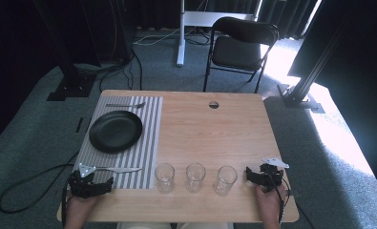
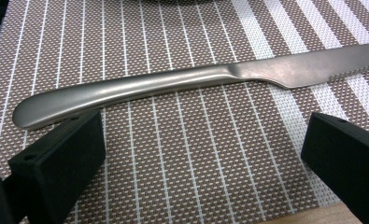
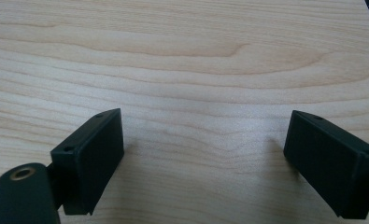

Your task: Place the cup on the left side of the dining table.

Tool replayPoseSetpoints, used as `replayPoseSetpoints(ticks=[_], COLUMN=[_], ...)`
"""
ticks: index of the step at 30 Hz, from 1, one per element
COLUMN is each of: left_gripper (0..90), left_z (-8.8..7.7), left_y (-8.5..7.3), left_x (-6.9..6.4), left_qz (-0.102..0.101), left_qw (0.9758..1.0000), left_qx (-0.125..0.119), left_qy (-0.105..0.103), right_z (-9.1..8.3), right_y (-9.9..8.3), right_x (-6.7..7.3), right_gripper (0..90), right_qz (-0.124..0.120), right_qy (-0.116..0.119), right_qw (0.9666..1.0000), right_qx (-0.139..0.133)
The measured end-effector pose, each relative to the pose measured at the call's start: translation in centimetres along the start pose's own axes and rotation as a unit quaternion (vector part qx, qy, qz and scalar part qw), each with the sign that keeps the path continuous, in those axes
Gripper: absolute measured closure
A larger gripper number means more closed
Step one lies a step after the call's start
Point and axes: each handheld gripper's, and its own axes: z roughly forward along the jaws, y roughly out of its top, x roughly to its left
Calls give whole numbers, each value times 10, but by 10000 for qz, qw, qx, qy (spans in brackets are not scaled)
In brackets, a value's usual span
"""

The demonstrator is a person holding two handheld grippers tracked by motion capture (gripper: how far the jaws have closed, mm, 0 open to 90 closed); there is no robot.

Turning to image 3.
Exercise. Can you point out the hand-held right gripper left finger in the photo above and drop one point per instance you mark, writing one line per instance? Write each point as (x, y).
(92, 161)

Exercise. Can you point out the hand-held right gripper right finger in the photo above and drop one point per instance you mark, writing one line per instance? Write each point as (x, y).
(331, 168)

